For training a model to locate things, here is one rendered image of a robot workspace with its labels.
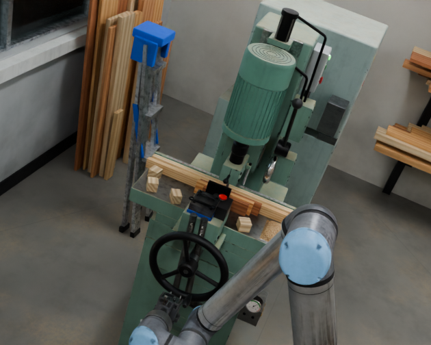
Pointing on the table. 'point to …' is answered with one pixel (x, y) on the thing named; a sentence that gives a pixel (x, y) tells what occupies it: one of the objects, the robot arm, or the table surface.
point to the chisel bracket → (235, 171)
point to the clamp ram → (217, 189)
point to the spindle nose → (238, 152)
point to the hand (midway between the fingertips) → (173, 303)
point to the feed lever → (288, 131)
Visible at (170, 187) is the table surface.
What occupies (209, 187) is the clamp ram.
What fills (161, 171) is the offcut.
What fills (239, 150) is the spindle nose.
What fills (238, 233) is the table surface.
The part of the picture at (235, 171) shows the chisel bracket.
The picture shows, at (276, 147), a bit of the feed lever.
